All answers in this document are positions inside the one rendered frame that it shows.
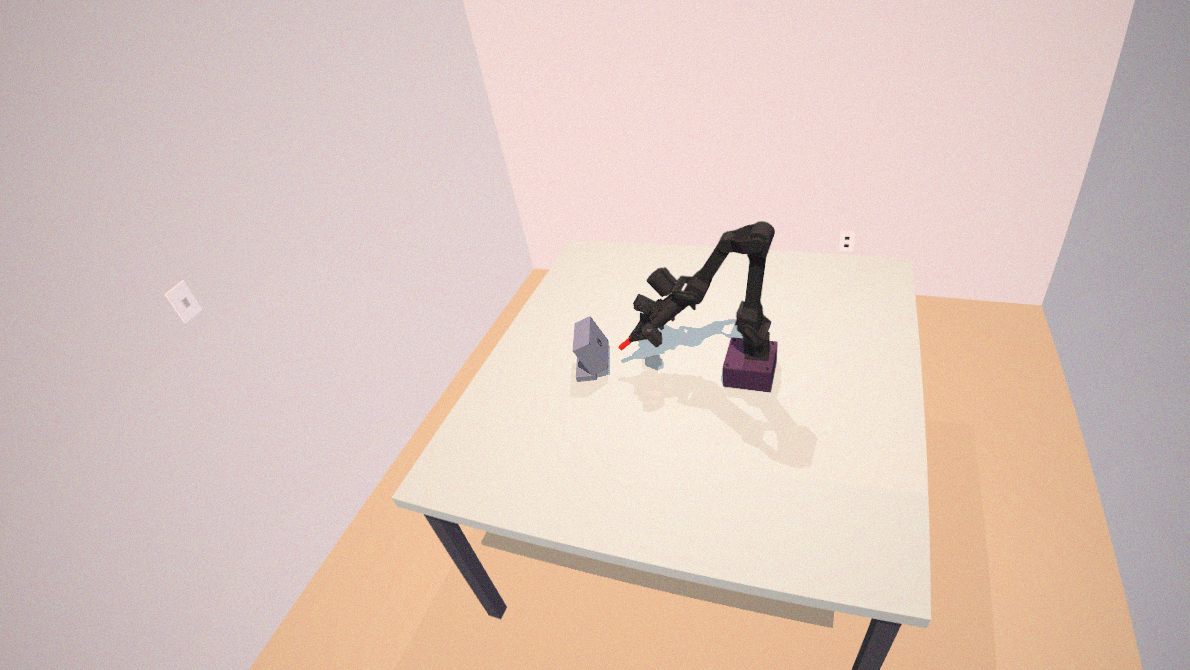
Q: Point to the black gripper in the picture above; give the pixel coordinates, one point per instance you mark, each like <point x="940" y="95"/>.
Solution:
<point x="647" y="329"/>

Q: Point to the grey sloped panel with square hole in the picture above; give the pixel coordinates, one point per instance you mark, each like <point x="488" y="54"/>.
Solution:
<point x="591" y="347"/>

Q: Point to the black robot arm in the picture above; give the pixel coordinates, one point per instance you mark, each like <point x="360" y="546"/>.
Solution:
<point x="753" y="240"/>

